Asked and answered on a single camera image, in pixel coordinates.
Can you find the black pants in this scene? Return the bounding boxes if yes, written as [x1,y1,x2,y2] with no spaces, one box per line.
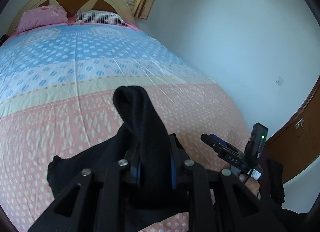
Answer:
[47,85,216,225]

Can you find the right hand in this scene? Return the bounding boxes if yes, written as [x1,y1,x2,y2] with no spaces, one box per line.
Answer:
[223,163,261,199]

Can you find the brown wooden door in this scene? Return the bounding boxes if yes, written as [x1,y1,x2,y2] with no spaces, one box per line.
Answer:
[266,81,320,183]

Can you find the polka dot bed sheet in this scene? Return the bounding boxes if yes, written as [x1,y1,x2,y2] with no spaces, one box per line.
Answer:
[1,24,249,231]

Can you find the striped pillow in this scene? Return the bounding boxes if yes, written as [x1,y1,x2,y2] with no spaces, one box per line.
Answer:
[75,10,126,26]

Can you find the pink pillow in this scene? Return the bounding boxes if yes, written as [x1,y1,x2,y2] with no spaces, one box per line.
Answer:
[16,5,68,33]

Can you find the cream wooden headboard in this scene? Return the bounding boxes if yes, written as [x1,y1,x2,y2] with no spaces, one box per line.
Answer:
[7,0,135,36]

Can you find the black camera box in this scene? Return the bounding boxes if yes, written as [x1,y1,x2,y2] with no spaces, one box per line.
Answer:
[250,123,268,158]

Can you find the white wall socket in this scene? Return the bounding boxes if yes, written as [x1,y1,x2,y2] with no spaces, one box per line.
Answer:
[276,77,284,86]

